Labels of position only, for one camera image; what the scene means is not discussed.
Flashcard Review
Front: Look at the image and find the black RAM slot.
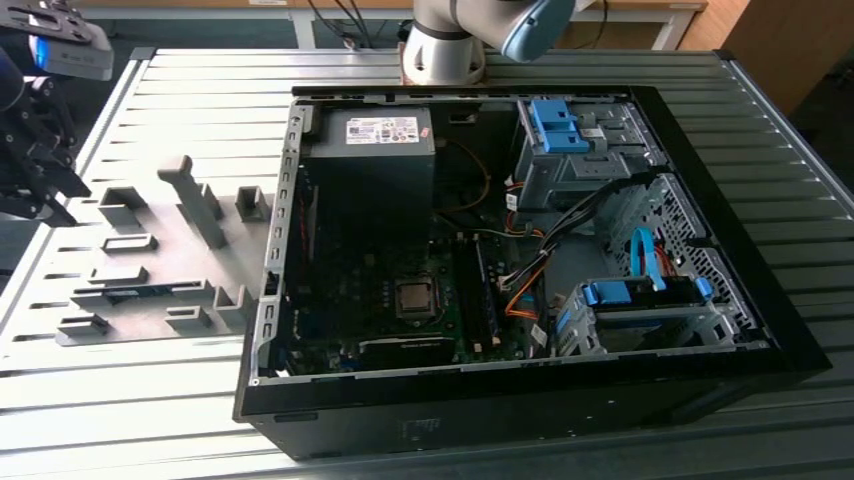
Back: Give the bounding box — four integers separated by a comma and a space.
451, 234, 472, 355
459, 234, 479, 354
466, 234, 486, 353

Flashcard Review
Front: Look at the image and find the grey parts rack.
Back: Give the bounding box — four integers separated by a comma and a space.
52, 154, 279, 349

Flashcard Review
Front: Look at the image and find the grey power supply unit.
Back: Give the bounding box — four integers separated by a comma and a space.
300, 106, 440, 242

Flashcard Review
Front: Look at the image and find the green motherboard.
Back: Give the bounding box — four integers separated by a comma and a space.
286, 233, 535, 374

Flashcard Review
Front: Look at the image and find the silver CPU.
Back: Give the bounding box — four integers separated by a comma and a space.
398, 282, 435, 310

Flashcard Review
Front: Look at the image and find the metal socket cover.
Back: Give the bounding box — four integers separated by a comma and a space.
392, 273, 444, 324

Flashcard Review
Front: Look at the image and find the black graphics card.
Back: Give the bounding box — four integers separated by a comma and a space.
356, 333, 456, 372

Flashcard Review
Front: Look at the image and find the blue plastic drive latch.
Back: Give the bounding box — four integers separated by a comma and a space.
530, 99, 597, 155

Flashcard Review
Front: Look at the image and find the grey metal optical bay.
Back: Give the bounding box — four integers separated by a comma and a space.
511, 99, 670, 212

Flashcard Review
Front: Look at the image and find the black PC case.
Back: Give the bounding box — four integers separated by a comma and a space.
231, 83, 834, 462

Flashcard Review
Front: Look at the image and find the hard disk in blue carrier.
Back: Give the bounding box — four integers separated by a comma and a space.
578, 276, 714, 307

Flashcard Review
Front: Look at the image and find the white desk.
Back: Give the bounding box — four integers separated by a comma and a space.
573, 0, 709, 51

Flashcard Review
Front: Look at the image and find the grey metal disk bay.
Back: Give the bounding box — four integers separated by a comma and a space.
551, 287, 739, 358

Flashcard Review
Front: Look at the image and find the wooden cabinet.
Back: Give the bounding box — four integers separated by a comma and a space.
679, 0, 854, 117

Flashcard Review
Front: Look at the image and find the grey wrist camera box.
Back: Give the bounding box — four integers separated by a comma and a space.
0, 0, 116, 84

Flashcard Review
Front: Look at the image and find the thin orange wire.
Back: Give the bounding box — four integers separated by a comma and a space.
436, 139, 494, 214

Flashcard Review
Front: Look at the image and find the coloured power wire bundle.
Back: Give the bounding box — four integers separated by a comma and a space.
466, 226, 546, 244

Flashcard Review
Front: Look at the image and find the orange wire bundle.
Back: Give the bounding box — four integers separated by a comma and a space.
503, 263, 542, 321

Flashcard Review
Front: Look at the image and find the black wire bundle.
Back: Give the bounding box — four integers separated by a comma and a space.
498, 171, 653, 294

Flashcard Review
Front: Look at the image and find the blue data cable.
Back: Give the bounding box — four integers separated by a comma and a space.
629, 226, 669, 292

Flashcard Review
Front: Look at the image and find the red data cable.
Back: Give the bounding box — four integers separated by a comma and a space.
654, 243, 678, 279

